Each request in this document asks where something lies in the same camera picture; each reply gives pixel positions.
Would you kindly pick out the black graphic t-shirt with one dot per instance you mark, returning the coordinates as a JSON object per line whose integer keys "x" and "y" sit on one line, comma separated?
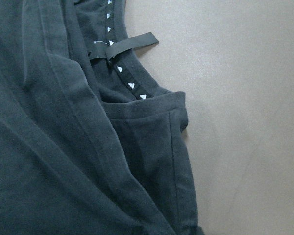
{"x": 90, "y": 144}

